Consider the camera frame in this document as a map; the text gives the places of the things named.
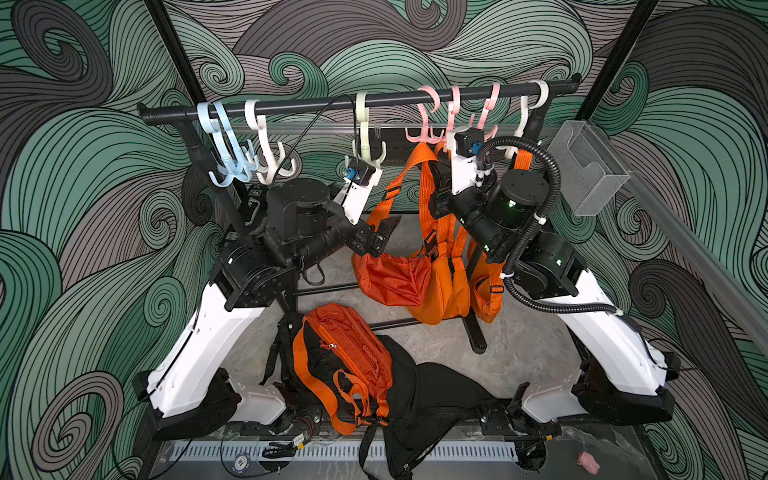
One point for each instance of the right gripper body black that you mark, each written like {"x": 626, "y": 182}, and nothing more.
{"x": 473, "y": 211}

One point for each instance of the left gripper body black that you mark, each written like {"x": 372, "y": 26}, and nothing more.
{"x": 372, "y": 237}

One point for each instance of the dark red pouch bag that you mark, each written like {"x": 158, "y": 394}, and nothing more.
{"x": 401, "y": 281}

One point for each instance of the orange fanny pack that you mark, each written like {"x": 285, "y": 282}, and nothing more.
{"x": 486, "y": 289}

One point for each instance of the red orange black backpack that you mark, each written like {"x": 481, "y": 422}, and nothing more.
{"x": 339, "y": 359}

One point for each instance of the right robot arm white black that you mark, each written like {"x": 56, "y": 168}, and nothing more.
{"x": 624, "y": 380}

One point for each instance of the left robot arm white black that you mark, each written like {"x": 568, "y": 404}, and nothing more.
{"x": 298, "y": 224}

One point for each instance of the white hook right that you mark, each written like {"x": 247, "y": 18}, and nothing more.
{"x": 525, "y": 108}

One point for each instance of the white hook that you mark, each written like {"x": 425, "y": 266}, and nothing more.
{"x": 525, "y": 108}
{"x": 269, "y": 167}

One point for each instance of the pink hook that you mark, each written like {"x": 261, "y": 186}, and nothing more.
{"x": 426, "y": 134}
{"x": 488, "y": 107}
{"x": 453, "y": 110}

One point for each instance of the white hook left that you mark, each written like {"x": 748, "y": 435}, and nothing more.
{"x": 269, "y": 167}

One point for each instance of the pale green hook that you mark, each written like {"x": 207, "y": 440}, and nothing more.
{"x": 361, "y": 146}

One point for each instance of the light blue hook inner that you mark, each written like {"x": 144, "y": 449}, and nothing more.
{"x": 235, "y": 149}

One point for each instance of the light blue hook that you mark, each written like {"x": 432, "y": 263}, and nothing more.
{"x": 235, "y": 149}
{"x": 226, "y": 166}

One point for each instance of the light blue hook outer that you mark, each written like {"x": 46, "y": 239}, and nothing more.
{"x": 226, "y": 166}

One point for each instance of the black clothes rack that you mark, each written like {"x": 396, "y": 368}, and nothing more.
{"x": 181, "y": 117}

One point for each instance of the pink small object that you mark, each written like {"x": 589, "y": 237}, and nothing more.
{"x": 588, "y": 463}

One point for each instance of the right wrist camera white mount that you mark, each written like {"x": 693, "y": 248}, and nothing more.
{"x": 467, "y": 171}

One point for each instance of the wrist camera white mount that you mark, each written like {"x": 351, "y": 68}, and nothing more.
{"x": 467, "y": 171}
{"x": 359, "y": 179}

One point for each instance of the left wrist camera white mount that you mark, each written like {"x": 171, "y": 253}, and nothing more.
{"x": 359, "y": 179}

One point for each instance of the black box on wall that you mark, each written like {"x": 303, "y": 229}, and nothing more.
{"x": 251, "y": 206}

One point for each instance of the clear mesh wall bin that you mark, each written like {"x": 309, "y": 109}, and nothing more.
{"x": 592, "y": 169}

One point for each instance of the white slotted cable duct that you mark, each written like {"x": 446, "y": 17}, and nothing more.
{"x": 446, "y": 450}

